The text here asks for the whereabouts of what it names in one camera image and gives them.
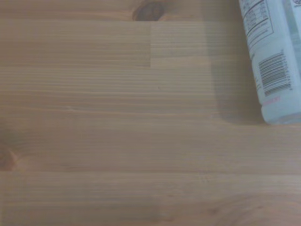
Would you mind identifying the white labelled water bottle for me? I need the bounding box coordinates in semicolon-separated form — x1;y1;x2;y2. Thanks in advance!
238;0;301;125

